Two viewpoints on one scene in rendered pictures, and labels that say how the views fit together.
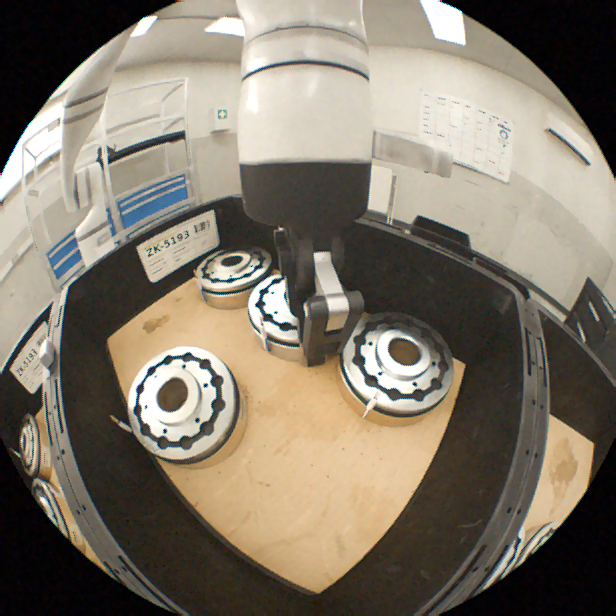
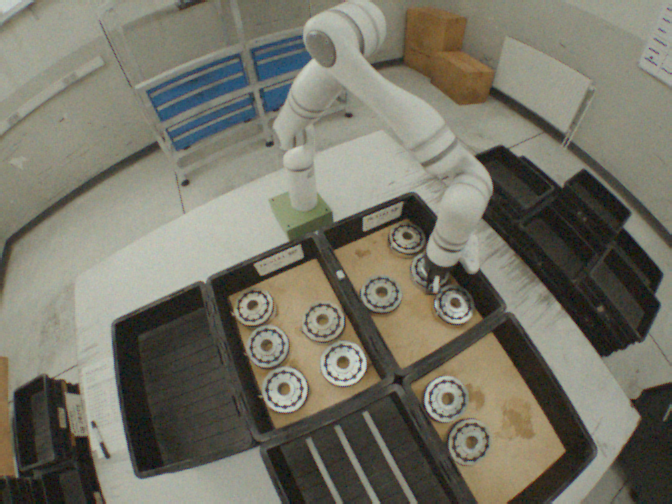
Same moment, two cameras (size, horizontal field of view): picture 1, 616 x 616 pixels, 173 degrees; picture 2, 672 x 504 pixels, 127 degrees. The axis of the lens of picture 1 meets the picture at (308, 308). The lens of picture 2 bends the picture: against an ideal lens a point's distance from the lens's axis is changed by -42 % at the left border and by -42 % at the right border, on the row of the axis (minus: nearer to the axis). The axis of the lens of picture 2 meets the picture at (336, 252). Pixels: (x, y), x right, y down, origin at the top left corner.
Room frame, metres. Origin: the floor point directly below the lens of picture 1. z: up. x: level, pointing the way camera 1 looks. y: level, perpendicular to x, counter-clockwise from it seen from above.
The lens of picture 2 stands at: (-0.23, 0.04, 1.49)
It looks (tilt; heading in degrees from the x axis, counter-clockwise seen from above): 58 degrees down; 31
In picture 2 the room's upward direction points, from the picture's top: 7 degrees counter-clockwise
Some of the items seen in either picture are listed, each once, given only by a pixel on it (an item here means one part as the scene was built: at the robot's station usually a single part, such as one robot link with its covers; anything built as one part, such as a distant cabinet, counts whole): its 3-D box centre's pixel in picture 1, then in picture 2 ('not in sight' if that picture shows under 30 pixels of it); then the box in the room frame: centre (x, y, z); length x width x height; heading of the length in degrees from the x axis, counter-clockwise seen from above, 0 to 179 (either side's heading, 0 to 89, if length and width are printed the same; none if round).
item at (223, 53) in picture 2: (112, 201); (243, 46); (1.39, 1.61, 0.91); 1.70 x 0.10 x 0.05; 146
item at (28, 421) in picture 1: (27, 444); (253, 306); (-0.11, 0.37, 0.86); 0.10 x 0.10 x 0.01
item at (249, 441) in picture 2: not in sight; (169, 377); (-0.36, 0.43, 0.92); 0.40 x 0.30 x 0.02; 52
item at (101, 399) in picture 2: not in sight; (106, 403); (-0.63, 0.74, 0.70); 0.33 x 0.23 x 0.01; 56
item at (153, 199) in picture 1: (157, 213); (300, 69); (1.70, 1.36, 0.60); 0.72 x 0.03 x 0.56; 146
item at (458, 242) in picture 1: (434, 259); (579, 222); (1.16, -0.84, 0.37); 0.40 x 0.30 x 0.45; 56
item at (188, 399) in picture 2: not in sight; (180, 380); (-0.36, 0.43, 0.87); 0.40 x 0.30 x 0.11; 52
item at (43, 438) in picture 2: not in sight; (67, 427); (-1.08, 1.19, 0.37); 0.40 x 0.30 x 0.45; 55
